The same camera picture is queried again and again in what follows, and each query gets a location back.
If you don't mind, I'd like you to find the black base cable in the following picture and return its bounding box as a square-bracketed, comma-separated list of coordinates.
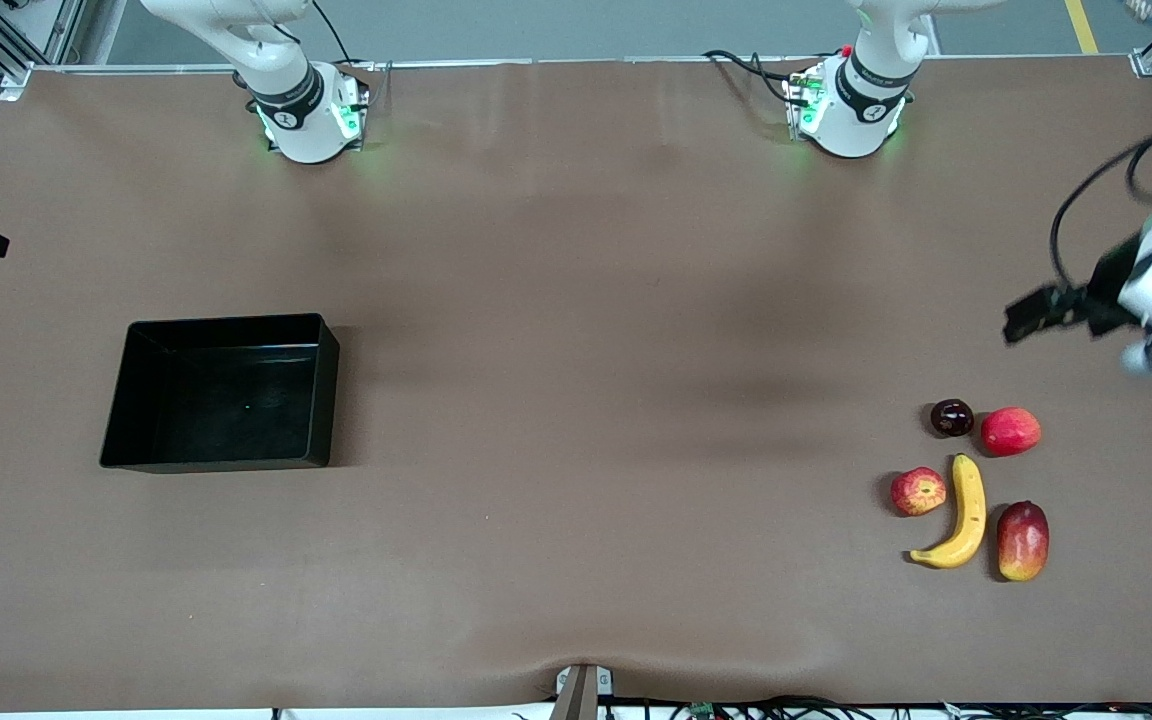
[311, 0, 382, 71]
[703, 48, 799, 106]

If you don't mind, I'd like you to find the metal table clamp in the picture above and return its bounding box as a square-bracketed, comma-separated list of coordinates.
[551, 662, 615, 720]

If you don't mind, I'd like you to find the red yellow mango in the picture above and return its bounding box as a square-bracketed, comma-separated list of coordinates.
[996, 500, 1051, 583]

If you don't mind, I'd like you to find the dark purple plum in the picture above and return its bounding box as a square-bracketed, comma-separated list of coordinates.
[930, 398, 976, 439]

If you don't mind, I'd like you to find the brown table cover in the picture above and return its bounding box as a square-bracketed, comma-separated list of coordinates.
[0, 55, 1152, 713]

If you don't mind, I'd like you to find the small red yellow apple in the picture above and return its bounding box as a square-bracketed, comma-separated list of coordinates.
[890, 466, 948, 518]

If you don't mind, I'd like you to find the black plastic box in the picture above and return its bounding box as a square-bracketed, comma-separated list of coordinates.
[99, 313, 342, 473]

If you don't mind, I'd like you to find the yellow floor tape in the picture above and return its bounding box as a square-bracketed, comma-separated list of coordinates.
[1064, 0, 1102, 56]

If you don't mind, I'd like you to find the yellow banana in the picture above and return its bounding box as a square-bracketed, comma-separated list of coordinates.
[909, 453, 989, 570]

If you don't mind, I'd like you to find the red peach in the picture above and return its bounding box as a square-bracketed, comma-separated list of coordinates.
[980, 406, 1043, 458]

